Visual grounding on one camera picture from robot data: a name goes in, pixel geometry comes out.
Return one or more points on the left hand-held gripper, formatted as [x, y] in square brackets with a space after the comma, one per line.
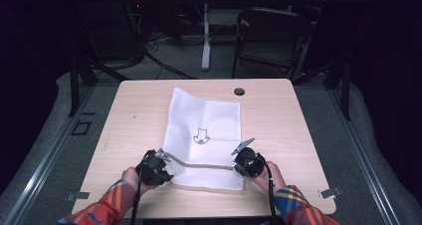
[154, 168]

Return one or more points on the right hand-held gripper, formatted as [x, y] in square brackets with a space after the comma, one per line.
[249, 162]

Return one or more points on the white cloth with logo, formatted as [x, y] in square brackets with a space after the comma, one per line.
[204, 135]

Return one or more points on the person's left hand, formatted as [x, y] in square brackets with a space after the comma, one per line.
[131, 178]

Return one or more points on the person's right hand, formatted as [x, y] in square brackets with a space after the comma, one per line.
[273, 178]

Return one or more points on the black metal stand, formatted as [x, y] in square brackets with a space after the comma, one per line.
[83, 79]
[338, 82]

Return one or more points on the black folding chair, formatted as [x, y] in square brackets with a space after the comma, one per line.
[270, 39]

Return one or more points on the white desk leg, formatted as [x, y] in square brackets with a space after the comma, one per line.
[206, 39]

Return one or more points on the dark computer tower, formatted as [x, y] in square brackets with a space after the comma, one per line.
[112, 29]

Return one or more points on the metal bracket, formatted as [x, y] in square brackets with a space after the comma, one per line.
[329, 192]
[77, 195]

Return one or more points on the aluminium floor rail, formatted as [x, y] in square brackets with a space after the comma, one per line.
[46, 165]
[365, 158]

